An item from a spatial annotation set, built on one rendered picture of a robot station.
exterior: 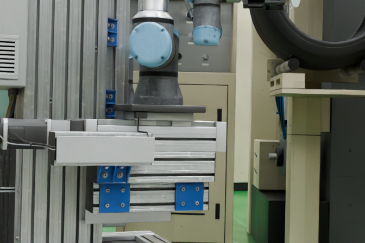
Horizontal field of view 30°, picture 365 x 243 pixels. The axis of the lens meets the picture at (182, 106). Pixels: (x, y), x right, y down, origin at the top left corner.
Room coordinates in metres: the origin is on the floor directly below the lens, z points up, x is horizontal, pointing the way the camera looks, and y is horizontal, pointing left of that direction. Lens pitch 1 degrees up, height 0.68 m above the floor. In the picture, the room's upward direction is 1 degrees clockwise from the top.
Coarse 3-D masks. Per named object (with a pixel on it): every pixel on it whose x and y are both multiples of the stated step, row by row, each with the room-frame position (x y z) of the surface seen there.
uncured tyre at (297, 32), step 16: (256, 16) 2.66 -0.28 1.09; (272, 16) 2.57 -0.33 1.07; (272, 32) 2.60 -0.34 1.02; (288, 32) 2.57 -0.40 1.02; (272, 48) 2.75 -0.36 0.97; (288, 48) 2.60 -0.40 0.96; (304, 48) 2.58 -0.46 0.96; (320, 48) 2.57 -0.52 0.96; (336, 48) 2.57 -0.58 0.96; (352, 48) 2.57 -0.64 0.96; (304, 64) 2.67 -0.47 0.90; (320, 64) 2.61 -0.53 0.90; (336, 64) 2.61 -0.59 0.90; (352, 64) 2.64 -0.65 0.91
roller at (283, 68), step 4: (288, 60) 2.62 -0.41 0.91; (292, 60) 2.61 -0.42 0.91; (296, 60) 2.61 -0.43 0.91; (280, 64) 2.88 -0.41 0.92; (284, 64) 2.71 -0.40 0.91; (288, 64) 2.61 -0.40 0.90; (292, 64) 2.61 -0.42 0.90; (296, 64) 2.61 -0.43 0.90; (276, 68) 2.92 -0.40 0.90; (280, 68) 2.81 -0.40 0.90; (284, 68) 2.72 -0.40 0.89; (288, 68) 2.64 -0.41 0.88; (292, 68) 2.61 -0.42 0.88; (296, 68) 2.61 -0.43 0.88; (276, 72) 2.94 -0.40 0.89; (280, 72) 2.85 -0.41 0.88; (284, 72) 2.79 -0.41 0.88
